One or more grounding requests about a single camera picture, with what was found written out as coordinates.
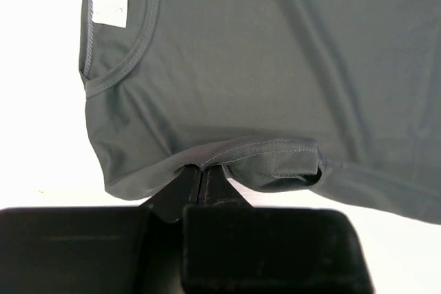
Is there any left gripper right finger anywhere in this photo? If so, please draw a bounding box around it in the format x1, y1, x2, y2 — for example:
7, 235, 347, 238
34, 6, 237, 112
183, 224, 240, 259
182, 166, 374, 293

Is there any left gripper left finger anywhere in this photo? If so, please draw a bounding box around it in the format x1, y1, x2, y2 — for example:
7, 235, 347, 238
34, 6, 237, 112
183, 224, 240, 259
1, 167, 201, 293

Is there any dark grey t-shirt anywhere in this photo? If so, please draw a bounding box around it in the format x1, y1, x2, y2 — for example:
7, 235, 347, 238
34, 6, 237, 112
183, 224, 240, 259
79, 0, 440, 224

